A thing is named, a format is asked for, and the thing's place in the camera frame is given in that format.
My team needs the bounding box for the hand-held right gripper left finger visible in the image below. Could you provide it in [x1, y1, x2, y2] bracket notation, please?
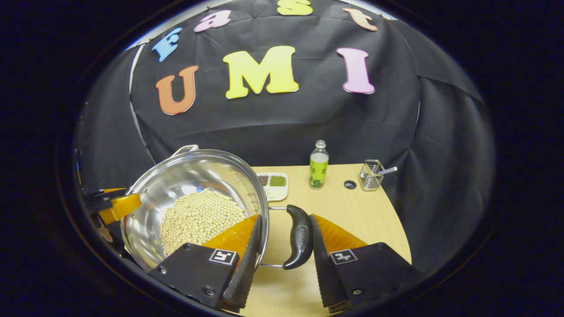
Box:
[148, 214, 263, 311]

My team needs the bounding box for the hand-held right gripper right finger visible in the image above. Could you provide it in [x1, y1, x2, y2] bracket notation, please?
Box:
[308, 214, 419, 314]

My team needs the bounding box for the steel pot with soybeans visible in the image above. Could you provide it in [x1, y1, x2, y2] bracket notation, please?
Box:
[120, 149, 314, 271]

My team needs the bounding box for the white divided bean dish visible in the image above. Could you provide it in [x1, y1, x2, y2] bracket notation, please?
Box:
[256, 172, 289, 202]

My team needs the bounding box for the green label drink bottle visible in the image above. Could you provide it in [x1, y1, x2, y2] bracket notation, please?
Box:
[308, 140, 330, 190]

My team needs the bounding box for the metal wire utensil holder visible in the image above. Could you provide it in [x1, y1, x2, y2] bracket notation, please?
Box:
[359, 159, 385, 192]

